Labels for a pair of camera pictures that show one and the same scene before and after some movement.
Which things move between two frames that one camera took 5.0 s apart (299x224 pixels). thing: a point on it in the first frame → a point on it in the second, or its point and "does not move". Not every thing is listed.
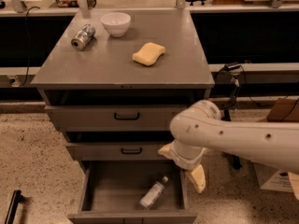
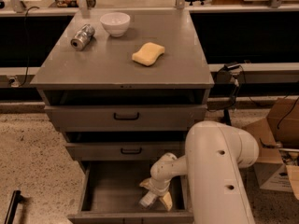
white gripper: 184,162 → 158,188
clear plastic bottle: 151,195 does not move
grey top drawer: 120,118 does not move
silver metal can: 82,37 does not move
